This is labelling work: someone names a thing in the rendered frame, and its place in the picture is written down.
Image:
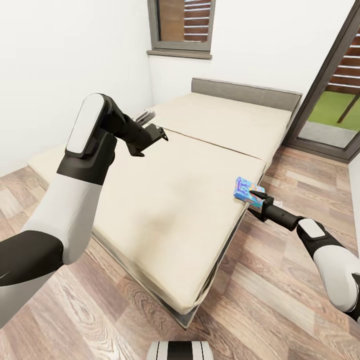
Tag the board game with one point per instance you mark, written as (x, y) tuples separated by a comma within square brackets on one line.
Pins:
[(242, 188)]

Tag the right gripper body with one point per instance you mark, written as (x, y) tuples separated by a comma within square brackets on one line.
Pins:
[(272, 212)]

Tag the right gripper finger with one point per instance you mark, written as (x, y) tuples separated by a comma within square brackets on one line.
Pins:
[(256, 214), (260, 194)]

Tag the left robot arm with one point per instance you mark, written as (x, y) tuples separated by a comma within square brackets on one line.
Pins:
[(59, 230)]

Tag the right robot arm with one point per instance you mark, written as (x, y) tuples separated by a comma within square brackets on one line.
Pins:
[(338, 268)]

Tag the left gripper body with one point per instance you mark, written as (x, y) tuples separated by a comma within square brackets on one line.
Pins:
[(145, 138)]

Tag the door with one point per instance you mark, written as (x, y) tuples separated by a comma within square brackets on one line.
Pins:
[(328, 121)]

